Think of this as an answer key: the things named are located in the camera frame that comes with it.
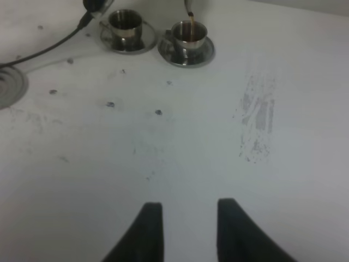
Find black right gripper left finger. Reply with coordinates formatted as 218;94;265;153
103;203;164;262

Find right stainless steel teacup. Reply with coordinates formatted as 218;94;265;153
163;20;208;50

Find left stainless steel saucer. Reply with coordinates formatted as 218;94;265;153
99;21;157;55

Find left stainless steel teacup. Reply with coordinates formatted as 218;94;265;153
99;9;143;39

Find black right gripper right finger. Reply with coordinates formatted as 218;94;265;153
216;199;294;261

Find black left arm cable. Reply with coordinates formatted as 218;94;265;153
0;10;93;69

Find stainless steel teapot saucer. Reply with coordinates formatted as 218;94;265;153
1;67;29;110

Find stainless steel teacup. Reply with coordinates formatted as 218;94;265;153
163;20;208;50
99;9;143;39

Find right stainless steel saucer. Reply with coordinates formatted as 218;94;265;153
158;35;215;68

